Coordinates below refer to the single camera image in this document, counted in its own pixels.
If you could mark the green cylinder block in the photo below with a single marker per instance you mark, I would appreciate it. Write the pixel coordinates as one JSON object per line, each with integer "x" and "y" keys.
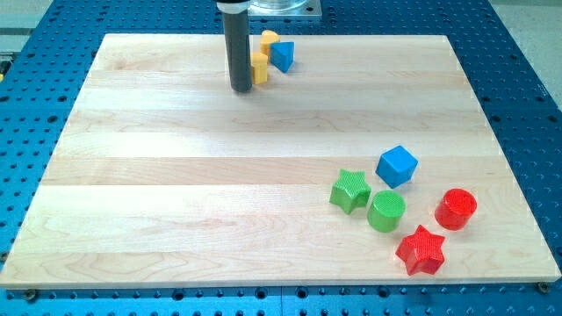
{"x": 387, "y": 208}

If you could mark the blue cube block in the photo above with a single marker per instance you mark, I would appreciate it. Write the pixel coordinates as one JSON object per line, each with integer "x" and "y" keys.
{"x": 396, "y": 166}

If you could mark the clear robot base plate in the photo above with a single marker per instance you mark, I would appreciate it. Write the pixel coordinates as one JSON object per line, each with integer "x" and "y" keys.
{"x": 285, "y": 9}

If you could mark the yellow block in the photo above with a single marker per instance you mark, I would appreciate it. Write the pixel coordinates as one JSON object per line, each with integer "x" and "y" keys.
{"x": 259, "y": 67}
{"x": 268, "y": 37}

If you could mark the green star block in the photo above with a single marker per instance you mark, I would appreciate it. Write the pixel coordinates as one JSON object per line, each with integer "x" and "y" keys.
{"x": 350, "y": 191}

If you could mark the blue perforated base table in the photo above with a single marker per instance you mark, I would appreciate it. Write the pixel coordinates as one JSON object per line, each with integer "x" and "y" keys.
{"x": 43, "y": 83}

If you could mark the red cylinder block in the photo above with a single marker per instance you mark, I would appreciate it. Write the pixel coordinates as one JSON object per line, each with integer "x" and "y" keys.
{"x": 455, "y": 209}

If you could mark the red star block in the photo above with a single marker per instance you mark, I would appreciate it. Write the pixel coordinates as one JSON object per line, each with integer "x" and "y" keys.
{"x": 421, "y": 251}

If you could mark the yellow front block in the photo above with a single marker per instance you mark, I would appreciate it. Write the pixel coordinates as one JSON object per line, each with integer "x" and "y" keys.
{"x": 259, "y": 67}

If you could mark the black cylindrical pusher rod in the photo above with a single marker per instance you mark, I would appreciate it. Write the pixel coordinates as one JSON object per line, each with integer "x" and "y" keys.
{"x": 236, "y": 32}

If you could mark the yellow rear block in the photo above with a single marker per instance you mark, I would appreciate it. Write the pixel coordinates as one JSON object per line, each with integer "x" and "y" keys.
{"x": 268, "y": 37}

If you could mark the blue triangle block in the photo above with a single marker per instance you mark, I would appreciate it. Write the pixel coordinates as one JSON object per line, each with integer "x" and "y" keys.
{"x": 282, "y": 55}

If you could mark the wooden board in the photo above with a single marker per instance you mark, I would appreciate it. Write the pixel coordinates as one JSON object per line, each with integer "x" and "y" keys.
{"x": 165, "y": 177}

